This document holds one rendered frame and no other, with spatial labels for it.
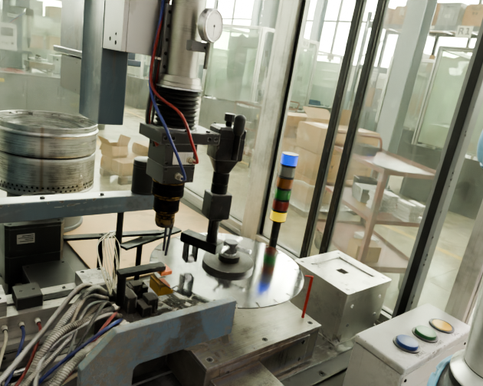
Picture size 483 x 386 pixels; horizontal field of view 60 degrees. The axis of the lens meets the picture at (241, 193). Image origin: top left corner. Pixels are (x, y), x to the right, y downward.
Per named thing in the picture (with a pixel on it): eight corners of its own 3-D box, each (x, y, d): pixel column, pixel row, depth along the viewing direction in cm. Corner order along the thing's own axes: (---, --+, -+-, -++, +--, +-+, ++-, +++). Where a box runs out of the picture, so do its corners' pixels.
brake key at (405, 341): (401, 340, 83) (404, 332, 83) (419, 351, 80) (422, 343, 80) (390, 345, 81) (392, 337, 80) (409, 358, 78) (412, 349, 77)
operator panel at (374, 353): (410, 354, 103) (427, 302, 98) (453, 384, 95) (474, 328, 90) (338, 395, 85) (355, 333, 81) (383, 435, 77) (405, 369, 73)
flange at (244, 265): (254, 256, 95) (255, 246, 94) (252, 280, 84) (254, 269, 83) (205, 249, 95) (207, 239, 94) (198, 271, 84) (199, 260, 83)
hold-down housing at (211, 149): (221, 213, 83) (237, 112, 77) (232, 222, 79) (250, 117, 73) (196, 214, 80) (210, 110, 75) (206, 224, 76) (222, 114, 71)
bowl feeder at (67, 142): (77, 205, 161) (81, 112, 151) (106, 237, 139) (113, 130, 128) (-15, 212, 142) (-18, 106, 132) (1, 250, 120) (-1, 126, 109)
